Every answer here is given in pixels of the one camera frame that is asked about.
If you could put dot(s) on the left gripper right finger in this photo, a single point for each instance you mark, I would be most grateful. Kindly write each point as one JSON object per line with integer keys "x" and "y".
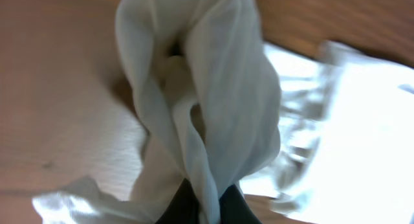
{"x": 234, "y": 209}

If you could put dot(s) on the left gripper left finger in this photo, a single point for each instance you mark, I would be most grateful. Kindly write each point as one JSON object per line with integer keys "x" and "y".
{"x": 184, "y": 207}

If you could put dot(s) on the white t-shirt with black print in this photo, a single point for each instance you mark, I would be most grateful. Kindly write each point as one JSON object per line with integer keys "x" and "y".
{"x": 334, "y": 143}

